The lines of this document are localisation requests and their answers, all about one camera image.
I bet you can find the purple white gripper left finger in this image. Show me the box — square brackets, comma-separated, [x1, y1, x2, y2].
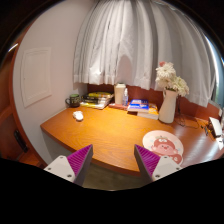
[45, 144, 93, 186]

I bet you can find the white cylindrical container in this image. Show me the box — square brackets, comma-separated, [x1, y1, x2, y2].
[114, 83, 126, 104]

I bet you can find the yellow white book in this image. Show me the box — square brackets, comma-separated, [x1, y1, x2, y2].
[137, 103, 159, 120]

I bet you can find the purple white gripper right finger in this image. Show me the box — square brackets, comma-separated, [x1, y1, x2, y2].
[134, 144, 181, 183]

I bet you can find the round pink cartoon mouse pad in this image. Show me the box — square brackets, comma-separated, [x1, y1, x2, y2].
[142, 130, 184, 164]

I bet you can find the white sheer curtain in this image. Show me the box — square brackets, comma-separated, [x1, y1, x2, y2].
[73, 0, 215, 106]

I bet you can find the white wall panel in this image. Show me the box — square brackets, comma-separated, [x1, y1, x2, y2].
[21, 47, 51, 107]

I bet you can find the stack of books left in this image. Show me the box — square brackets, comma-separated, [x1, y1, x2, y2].
[81, 92, 114, 109]

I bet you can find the black cable on desk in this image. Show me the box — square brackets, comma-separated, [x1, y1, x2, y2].
[174, 96, 211, 135]

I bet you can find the white flower bouquet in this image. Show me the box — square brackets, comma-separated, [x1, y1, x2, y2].
[156, 62, 189, 97]

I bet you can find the dark green mug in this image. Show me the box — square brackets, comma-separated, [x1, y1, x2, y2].
[65, 94, 80, 108]

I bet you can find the red flat book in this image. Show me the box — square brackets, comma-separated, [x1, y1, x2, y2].
[108, 103, 128, 111]

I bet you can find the white ceramic vase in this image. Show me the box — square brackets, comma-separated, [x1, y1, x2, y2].
[159, 90, 178, 124]

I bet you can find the clear spray bottle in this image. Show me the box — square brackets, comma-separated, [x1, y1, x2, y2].
[122, 88, 128, 106]

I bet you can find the white device at right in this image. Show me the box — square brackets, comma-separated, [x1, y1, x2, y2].
[209, 117, 222, 137]

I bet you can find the white computer mouse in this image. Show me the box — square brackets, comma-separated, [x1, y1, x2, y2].
[73, 111, 83, 121]

